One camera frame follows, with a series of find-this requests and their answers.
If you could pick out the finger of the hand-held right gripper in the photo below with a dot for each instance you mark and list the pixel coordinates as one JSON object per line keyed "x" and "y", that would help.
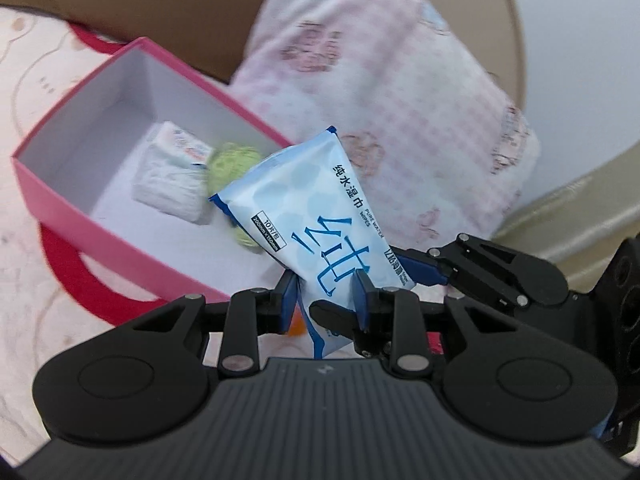
{"x": 500, "y": 275}
{"x": 335, "y": 317}

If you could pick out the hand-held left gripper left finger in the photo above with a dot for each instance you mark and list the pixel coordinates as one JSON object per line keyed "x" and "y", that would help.
{"x": 289, "y": 307}

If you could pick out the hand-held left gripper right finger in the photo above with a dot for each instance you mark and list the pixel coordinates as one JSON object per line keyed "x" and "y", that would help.
{"x": 361, "y": 290}

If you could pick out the blue wet wipes packet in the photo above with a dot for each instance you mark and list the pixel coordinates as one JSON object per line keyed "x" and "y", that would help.
{"x": 300, "y": 210}

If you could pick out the green yarn ball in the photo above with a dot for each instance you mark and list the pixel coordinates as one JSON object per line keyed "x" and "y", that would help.
{"x": 227, "y": 165}

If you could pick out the clear floss pick box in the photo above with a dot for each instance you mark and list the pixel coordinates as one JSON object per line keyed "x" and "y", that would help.
{"x": 165, "y": 190}

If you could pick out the pink cardboard box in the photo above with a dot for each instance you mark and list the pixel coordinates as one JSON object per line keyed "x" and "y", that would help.
{"x": 90, "y": 125}

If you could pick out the orange makeup sponge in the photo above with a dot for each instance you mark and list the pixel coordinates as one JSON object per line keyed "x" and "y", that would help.
{"x": 298, "y": 325}

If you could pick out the gold curtain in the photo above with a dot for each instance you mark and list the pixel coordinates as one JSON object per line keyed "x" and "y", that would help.
{"x": 575, "y": 200}

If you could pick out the pink checked pillow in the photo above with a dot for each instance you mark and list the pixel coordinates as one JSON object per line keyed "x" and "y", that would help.
{"x": 375, "y": 60}

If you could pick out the beige bed headboard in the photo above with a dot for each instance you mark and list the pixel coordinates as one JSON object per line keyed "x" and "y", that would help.
{"x": 510, "y": 20}

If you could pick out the brown pillow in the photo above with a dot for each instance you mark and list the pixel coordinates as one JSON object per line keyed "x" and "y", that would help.
{"x": 150, "y": 5}

